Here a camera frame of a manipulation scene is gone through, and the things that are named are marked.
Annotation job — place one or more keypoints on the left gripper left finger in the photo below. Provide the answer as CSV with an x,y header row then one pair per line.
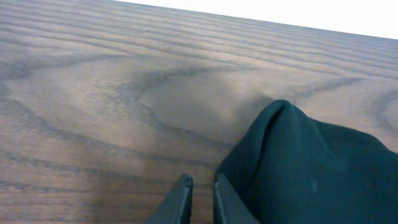
x,y
176,207

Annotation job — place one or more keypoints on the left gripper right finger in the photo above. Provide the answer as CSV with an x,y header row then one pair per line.
x,y
228,208

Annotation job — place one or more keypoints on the black t-shirt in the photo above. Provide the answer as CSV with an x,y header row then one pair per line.
x,y
290,168

